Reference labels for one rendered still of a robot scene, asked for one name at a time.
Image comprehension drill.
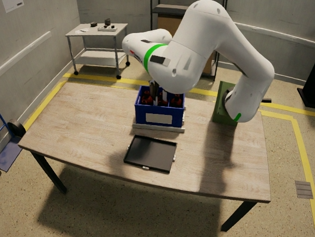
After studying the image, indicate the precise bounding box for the blue plastic crate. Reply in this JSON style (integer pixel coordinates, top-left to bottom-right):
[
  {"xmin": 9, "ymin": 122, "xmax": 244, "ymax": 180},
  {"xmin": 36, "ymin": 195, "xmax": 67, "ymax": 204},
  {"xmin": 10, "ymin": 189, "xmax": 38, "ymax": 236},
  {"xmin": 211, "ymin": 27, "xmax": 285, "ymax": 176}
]
[{"xmin": 135, "ymin": 85, "xmax": 185, "ymax": 128}]

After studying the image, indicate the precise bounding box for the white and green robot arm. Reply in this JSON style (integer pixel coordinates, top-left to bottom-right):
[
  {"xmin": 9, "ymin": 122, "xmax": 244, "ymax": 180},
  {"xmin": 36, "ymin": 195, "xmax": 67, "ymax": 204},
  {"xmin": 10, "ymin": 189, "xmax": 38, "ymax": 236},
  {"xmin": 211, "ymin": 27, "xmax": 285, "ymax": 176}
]
[{"xmin": 122, "ymin": 0, "xmax": 274, "ymax": 123}]

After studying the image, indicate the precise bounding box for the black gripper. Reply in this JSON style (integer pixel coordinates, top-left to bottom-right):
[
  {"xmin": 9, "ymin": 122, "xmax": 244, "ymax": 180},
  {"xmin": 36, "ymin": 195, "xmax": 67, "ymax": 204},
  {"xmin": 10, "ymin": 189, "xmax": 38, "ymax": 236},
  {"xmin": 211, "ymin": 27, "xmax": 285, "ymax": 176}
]
[{"xmin": 149, "ymin": 79, "xmax": 168, "ymax": 106}]

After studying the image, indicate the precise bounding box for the brown glass bottle with blue band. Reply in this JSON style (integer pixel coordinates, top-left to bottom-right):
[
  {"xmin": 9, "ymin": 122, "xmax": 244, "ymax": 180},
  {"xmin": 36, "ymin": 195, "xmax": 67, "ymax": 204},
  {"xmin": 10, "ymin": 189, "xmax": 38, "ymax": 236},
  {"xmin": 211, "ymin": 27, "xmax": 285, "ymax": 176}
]
[{"xmin": 157, "ymin": 93, "xmax": 168, "ymax": 107}]

